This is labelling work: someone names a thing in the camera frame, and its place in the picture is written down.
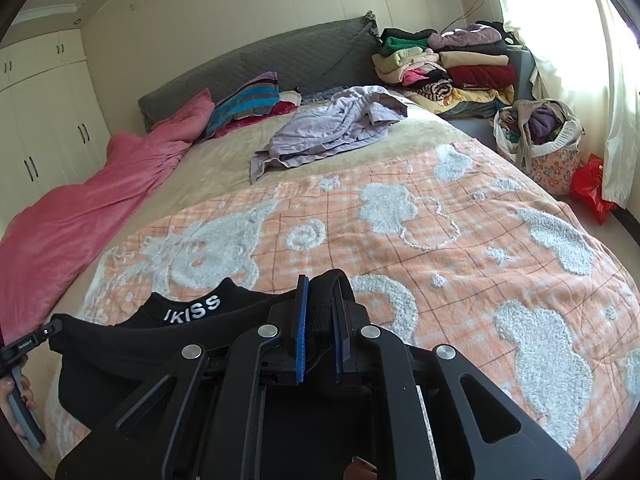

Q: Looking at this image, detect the cream wardrobe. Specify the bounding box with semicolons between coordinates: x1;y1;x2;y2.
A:
0;27;114;233

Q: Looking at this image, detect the beige bed sheet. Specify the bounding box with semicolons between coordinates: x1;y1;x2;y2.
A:
172;95;481;206

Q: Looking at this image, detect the orange checked tufted blanket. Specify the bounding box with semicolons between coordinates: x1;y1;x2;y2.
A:
44;140;640;463

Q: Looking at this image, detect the black sweater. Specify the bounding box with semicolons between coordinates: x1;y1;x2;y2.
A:
48;269;358;431

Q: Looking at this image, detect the thin red cable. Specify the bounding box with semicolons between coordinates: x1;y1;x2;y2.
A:
441;0;502;32

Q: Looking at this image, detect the lavender garment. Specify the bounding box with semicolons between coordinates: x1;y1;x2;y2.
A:
249;86;409;184

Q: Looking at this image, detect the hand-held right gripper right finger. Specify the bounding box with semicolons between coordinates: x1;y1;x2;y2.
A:
335;277;582;480

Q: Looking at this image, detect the stack of folded clothes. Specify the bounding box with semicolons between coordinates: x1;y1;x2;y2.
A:
371;21;519;112

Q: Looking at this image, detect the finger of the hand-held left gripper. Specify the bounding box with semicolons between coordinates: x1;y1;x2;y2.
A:
30;321;65;348

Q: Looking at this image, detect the pink quilt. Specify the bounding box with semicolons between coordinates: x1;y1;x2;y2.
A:
0;88;217;347

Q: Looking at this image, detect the person's left hand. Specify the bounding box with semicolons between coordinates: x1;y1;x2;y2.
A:
0;377;37;441

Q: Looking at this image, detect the cream curtain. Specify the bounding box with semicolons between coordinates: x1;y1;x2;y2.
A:
481;0;640;207

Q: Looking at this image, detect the red plastic bag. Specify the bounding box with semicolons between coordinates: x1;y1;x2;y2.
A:
570;153;619;224

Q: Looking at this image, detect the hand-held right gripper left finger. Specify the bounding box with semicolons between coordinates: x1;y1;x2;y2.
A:
55;275;308;480

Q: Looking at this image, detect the floral laundry basket with clothes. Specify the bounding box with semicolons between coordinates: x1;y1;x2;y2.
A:
493;99;585;197

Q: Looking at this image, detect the grey padded headboard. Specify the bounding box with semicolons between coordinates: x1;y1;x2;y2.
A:
137;10;380;133

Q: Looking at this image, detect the magenta cloth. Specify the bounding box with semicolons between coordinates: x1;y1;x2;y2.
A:
215;89;302;136

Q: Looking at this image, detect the striped pillow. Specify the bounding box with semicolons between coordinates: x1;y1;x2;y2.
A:
204;71;281;139

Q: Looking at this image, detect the grey bench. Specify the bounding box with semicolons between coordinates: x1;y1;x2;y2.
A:
440;46;540;134

